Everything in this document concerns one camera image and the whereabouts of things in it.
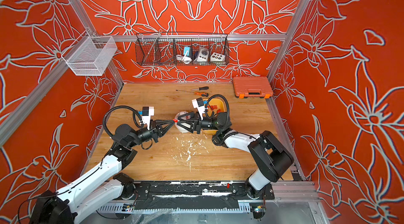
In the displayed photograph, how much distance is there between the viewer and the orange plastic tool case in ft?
3.58

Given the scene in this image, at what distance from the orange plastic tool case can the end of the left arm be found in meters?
0.61

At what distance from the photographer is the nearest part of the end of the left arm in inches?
24.2
